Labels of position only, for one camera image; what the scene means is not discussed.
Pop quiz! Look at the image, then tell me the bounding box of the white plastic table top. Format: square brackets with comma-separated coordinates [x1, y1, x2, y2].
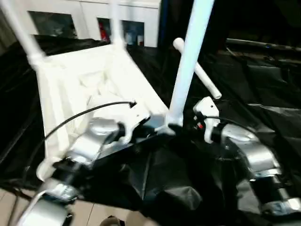
[35, 44, 171, 183]

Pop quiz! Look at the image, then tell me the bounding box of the black plastic mat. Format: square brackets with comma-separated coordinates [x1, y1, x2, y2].
[0, 34, 301, 226]

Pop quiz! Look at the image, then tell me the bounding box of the white glass-door cabinet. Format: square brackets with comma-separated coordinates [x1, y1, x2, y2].
[26, 0, 161, 48]

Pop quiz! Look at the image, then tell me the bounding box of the grey curtain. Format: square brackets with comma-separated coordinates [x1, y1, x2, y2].
[0, 9, 17, 50]

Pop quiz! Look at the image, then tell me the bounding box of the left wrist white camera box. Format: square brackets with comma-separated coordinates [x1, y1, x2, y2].
[117, 101, 152, 145]

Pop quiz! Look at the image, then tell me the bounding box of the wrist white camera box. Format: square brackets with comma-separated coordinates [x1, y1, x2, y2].
[193, 97, 222, 143]
[117, 101, 152, 145]

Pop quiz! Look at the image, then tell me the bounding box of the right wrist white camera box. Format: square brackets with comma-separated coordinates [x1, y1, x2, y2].
[193, 97, 222, 143]

